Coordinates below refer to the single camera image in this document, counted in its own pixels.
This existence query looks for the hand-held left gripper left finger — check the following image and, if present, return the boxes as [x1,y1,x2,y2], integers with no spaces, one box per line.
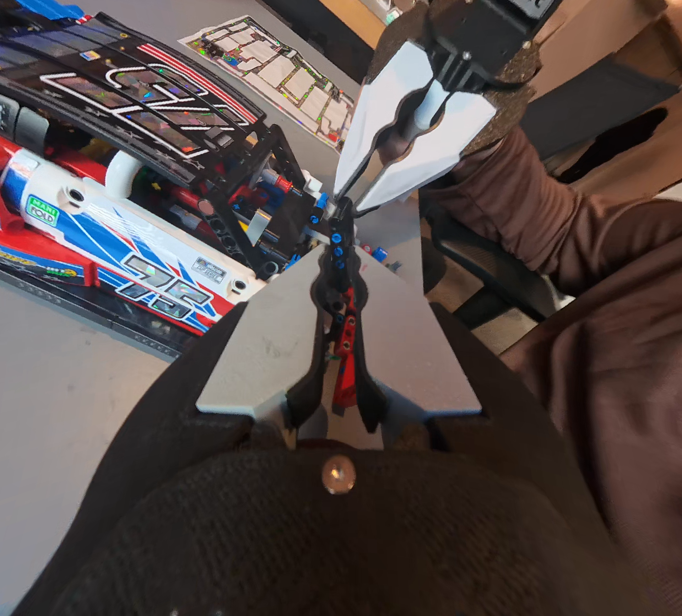
[196,244,327,449]

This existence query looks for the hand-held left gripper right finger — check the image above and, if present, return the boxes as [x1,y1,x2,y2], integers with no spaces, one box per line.
[352,256,483,434]

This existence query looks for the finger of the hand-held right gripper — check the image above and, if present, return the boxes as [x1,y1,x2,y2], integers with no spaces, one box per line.
[334,39,436,199]
[354,91,499,215]

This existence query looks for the toy car chassis parts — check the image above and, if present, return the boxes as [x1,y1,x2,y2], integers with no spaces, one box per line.
[306,194,374,418]

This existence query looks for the black brick assembly blue pins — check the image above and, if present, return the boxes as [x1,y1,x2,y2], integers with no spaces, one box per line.
[310,194,357,308]

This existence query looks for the red toy race car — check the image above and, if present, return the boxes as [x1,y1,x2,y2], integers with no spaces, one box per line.
[0,0,327,361]

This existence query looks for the person's right forearm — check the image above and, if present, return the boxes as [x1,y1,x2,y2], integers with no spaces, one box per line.
[426,126,682,276]

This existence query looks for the light grey desk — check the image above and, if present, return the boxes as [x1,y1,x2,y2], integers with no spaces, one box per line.
[0,0,425,611]

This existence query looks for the holographic sticker sheet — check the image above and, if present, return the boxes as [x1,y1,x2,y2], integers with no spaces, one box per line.
[178,15,356,154]

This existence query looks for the person's brown sweater torso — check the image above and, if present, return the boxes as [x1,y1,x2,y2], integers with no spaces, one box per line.
[501,232,682,616]

